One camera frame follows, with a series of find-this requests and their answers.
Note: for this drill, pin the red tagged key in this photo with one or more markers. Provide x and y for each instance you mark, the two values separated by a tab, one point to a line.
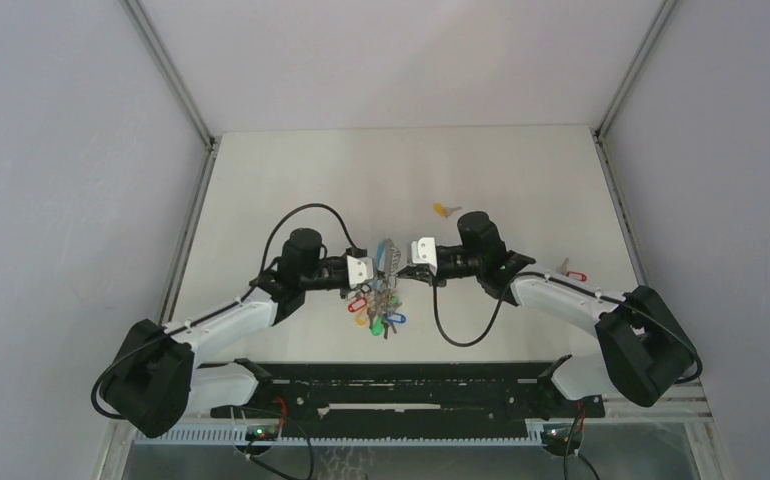
357	304
565	271

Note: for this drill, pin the yellow tagged key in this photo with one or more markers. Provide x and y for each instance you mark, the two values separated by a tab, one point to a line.
445	211
362	319

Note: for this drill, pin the left aluminium frame post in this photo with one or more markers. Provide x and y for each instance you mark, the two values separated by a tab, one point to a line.
159	54

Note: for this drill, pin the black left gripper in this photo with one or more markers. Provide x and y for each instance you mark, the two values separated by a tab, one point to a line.
343	292

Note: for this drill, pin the blue tagged key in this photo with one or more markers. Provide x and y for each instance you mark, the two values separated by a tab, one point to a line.
396	318

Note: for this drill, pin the right aluminium frame post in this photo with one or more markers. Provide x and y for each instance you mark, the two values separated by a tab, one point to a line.
648	44

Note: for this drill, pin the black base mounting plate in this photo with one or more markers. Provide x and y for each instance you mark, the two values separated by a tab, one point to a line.
381	425

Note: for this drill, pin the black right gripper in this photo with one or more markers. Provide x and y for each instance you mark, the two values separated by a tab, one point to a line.
413	271

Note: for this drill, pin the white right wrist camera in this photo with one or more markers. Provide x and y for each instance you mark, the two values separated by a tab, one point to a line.
423	253

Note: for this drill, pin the left green led board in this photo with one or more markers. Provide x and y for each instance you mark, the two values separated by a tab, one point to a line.
261	434

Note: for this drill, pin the right aluminium table rail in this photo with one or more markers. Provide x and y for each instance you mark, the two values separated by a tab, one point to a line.
630	232

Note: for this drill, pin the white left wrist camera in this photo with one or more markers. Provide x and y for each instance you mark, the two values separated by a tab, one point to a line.
359	271

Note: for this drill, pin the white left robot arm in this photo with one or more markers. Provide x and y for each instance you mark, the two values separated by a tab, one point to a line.
158	375

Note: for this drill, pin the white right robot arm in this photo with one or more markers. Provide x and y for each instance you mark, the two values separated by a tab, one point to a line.
581	305

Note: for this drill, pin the green led board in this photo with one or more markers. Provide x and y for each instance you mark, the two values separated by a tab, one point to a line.
261	434
561	434

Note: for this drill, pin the aluminium frame post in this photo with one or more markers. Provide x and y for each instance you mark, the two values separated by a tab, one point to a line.
648	44
159	54

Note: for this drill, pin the right green led board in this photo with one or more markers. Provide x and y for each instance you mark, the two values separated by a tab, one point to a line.
561	434

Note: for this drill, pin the aluminium table rail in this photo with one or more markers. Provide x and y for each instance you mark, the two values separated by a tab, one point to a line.
630	232
185	238

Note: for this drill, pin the left aluminium table rail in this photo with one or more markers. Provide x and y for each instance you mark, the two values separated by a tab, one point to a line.
185	238

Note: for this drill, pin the green tagged key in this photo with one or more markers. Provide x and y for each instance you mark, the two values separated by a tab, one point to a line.
377	328

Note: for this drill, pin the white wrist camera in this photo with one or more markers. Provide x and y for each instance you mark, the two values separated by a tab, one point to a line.
359	271
423	253

